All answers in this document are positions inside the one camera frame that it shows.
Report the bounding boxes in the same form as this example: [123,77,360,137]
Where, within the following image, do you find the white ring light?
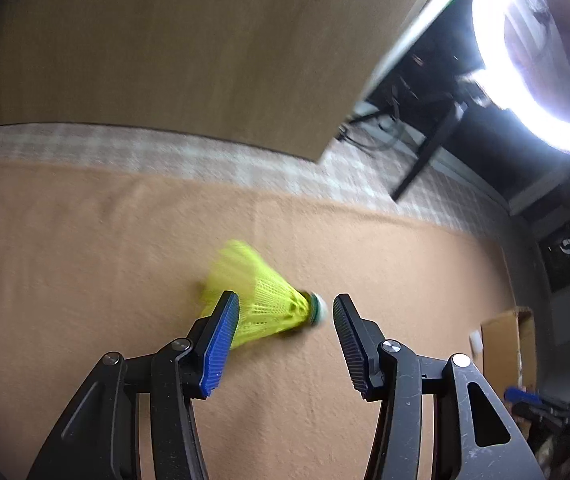
[470,0,570,156]

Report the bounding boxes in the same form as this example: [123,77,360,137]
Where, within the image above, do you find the beige blanket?
[0,162,521,480]

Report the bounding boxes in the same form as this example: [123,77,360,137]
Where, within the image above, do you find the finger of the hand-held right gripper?
[504,385,570,412]
[512,404,570,431]

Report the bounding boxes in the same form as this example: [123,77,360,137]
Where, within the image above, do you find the large wooden board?
[0,0,458,163]

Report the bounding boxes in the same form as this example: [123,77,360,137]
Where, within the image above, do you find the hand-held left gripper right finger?
[332,294,546,480]

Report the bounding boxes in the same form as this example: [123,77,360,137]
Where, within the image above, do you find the cardboard box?
[480,308,538,391]

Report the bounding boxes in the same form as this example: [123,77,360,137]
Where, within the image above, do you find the checked cloth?
[0,122,511,241]

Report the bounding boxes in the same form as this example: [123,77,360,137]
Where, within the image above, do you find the yellow shuttlecock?
[200,240,328,353]

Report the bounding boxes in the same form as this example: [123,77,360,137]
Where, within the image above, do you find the black tripod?
[390,72,491,201]

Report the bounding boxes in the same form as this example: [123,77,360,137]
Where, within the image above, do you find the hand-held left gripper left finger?
[25,290,241,480]

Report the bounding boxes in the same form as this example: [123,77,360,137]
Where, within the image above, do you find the black power cable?
[337,105,406,151]

